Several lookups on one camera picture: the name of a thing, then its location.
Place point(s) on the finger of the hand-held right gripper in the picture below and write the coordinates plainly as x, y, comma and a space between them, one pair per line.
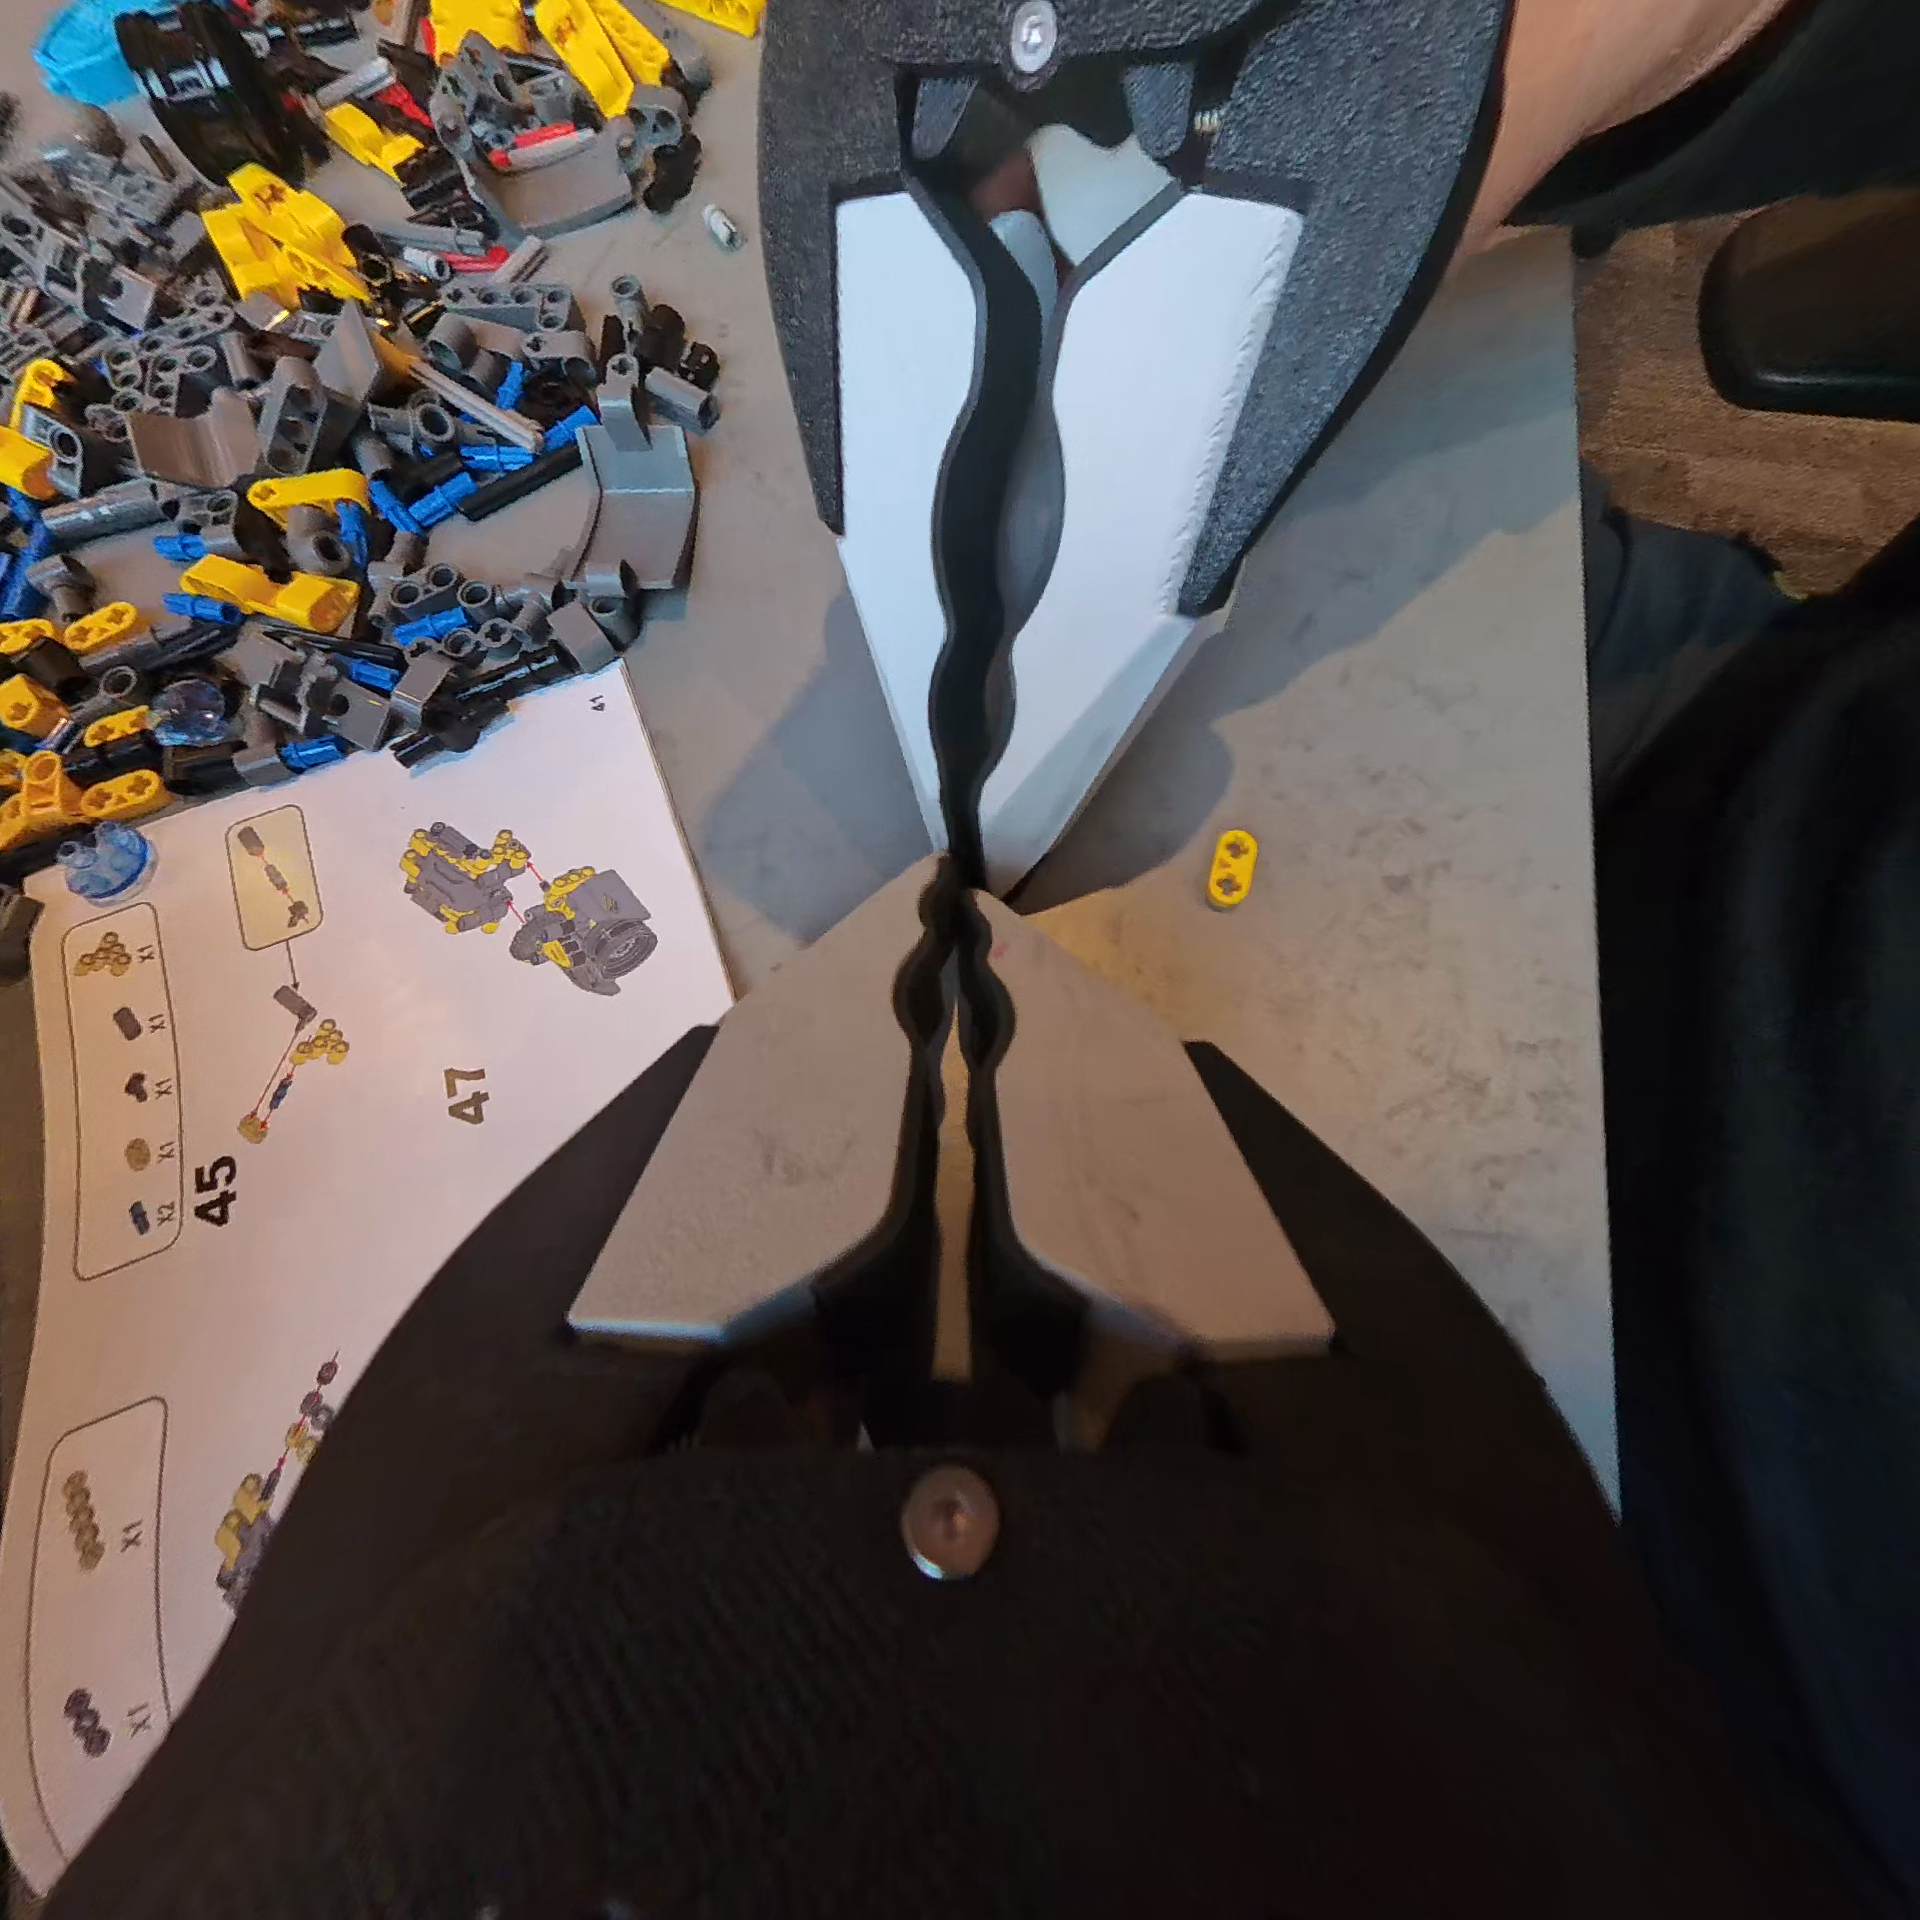
886, 420
1155, 450

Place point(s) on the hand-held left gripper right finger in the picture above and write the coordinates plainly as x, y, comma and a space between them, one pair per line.
1140, 1185

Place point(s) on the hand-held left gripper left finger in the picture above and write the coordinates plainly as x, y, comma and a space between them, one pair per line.
764, 1185

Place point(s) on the yellow two-hole brick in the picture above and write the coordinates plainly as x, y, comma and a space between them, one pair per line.
1233, 868

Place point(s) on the person's right forearm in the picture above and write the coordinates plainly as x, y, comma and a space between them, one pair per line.
1590, 89

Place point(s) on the grey desk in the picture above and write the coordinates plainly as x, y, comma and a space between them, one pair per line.
1382, 749

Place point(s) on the white small pin brick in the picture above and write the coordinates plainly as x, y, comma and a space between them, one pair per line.
723, 228

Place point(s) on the white building instruction booklet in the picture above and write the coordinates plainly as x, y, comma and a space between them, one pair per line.
388, 1229

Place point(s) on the pile of toy brick parts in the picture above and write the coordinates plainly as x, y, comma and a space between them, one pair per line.
300, 420

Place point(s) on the black toy tyre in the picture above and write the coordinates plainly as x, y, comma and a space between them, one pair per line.
180, 76

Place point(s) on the black office chair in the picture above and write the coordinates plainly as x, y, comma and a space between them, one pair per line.
1815, 316

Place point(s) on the transparent blue round plate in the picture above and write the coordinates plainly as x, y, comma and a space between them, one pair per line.
102, 858

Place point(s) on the transparent blue dome brick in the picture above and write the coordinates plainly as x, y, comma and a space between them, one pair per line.
193, 704

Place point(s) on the light blue plastic part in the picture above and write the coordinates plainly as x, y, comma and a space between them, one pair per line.
83, 52

